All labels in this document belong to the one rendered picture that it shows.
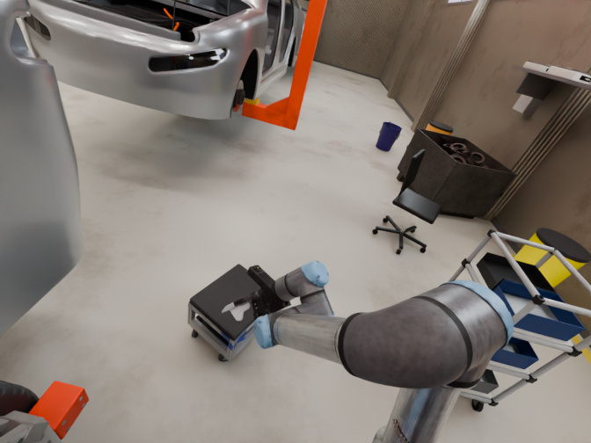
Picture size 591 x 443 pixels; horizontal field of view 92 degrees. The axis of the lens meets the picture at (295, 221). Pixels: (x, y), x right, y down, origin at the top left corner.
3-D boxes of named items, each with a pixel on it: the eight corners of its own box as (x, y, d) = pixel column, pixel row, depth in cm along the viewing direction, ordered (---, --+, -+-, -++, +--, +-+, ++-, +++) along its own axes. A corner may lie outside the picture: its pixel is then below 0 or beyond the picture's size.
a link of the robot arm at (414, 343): (424, 436, 30) (257, 356, 71) (479, 391, 35) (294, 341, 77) (393, 323, 31) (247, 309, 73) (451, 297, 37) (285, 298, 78)
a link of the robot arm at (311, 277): (320, 288, 74) (309, 257, 77) (289, 301, 79) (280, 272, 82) (335, 285, 80) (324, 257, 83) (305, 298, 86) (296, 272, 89)
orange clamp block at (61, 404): (29, 432, 65) (61, 391, 73) (63, 441, 66) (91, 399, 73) (19, 422, 61) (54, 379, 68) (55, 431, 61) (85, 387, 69)
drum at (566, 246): (502, 304, 267) (558, 254, 227) (482, 272, 300) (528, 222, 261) (543, 314, 270) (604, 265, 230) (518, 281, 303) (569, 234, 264)
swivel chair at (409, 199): (415, 228, 338) (460, 158, 284) (429, 263, 290) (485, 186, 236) (368, 216, 335) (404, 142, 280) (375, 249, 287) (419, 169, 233)
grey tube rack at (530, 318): (404, 324, 221) (485, 226, 162) (456, 338, 222) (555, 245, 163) (420, 399, 177) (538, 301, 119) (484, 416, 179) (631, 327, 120)
